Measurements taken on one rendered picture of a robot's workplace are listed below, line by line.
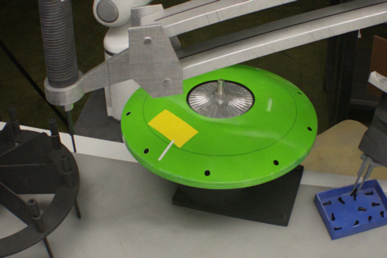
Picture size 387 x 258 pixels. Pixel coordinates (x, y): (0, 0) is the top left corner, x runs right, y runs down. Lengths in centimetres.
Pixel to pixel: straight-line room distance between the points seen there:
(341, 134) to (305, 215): 70
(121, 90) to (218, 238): 43
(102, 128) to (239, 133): 49
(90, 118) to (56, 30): 70
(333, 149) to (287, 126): 72
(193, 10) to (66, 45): 14
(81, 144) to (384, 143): 58
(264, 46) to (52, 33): 23
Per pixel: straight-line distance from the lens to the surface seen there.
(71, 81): 62
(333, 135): 161
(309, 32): 60
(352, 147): 157
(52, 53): 60
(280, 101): 89
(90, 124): 125
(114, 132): 122
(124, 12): 107
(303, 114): 89
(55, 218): 84
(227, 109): 85
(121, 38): 114
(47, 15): 58
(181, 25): 57
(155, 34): 57
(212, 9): 57
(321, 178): 101
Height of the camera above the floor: 159
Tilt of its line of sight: 37 degrees down
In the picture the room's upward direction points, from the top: 1 degrees counter-clockwise
